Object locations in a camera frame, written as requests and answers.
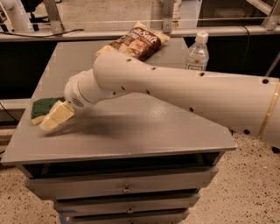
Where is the top grey drawer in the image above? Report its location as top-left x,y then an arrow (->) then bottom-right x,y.
25,166 -> 218,200

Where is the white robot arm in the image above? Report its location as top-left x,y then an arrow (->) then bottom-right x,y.
40,51 -> 280,148

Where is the metal bracket post middle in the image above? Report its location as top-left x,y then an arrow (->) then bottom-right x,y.
163,0 -> 174,33

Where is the black cable on ledge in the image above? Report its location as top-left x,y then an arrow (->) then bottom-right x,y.
0,28 -> 86,39

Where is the metal bracket post left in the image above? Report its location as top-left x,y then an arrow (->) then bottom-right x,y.
43,0 -> 64,34

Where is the clear plastic water bottle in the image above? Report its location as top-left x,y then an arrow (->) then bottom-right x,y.
185,31 -> 209,71

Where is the green and yellow sponge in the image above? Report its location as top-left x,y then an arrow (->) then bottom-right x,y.
31,97 -> 65,125

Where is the bottom grey drawer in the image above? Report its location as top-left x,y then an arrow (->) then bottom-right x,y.
67,209 -> 189,224

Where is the white pipe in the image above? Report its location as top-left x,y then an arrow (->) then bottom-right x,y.
0,0 -> 33,32

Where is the black hanging cable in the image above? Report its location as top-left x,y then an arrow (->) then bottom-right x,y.
240,25 -> 251,71

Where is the metal bracket post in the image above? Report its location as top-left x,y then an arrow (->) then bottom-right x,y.
43,0 -> 64,34
163,0 -> 174,33

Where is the brown chip bag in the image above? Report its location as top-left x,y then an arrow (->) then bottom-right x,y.
95,22 -> 170,61

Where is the middle grey drawer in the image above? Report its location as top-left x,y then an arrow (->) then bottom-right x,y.
54,193 -> 200,217

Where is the grey drawer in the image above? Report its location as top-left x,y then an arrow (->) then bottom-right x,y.
54,193 -> 200,217
67,209 -> 189,224
25,166 -> 218,200

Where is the grey drawer cabinet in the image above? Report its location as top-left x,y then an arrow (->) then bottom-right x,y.
0,38 -> 237,224

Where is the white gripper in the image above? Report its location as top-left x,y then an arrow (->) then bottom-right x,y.
39,72 -> 96,131

